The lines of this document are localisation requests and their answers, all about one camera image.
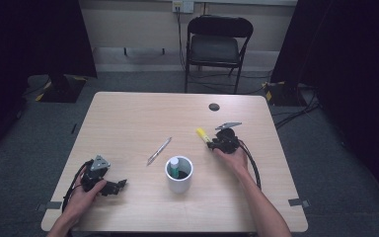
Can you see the white cup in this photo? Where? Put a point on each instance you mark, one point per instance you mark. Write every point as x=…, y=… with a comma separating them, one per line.
x=179, y=186

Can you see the white wall socket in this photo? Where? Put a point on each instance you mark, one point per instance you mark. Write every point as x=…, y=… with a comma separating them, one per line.
x=183, y=6

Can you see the black folding chair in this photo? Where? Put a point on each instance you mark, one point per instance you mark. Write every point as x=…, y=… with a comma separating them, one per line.
x=214, y=49

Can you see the silver pen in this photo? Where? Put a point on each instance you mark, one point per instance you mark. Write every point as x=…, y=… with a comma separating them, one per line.
x=159, y=150

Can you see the black stand base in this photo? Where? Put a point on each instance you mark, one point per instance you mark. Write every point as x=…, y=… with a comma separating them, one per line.
x=283, y=94
x=62, y=89

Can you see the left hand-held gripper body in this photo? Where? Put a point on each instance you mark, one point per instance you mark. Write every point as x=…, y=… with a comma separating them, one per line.
x=93, y=176

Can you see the yellow highlighter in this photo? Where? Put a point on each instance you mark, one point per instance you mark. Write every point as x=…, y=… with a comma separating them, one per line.
x=203, y=134

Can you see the person's left hand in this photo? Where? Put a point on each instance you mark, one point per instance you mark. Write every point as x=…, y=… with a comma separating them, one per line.
x=84, y=200

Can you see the person's right hand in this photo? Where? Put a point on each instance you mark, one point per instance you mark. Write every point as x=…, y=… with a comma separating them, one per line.
x=235, y=161

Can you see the grey tape strip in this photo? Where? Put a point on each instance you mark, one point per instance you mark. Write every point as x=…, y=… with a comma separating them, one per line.
x=298, y=202
x=50, y=206

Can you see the green glue stick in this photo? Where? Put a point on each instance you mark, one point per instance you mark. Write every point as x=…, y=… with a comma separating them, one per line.
x=174, y=168

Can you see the black round table grommet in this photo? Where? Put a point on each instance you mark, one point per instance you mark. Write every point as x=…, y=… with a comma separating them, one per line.
x=214, y=107

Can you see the black curtain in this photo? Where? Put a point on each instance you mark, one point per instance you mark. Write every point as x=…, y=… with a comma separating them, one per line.
x=352, y=59
x=29, y=39

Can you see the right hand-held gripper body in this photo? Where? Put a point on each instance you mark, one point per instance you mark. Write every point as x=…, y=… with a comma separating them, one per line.
x=227, y=141

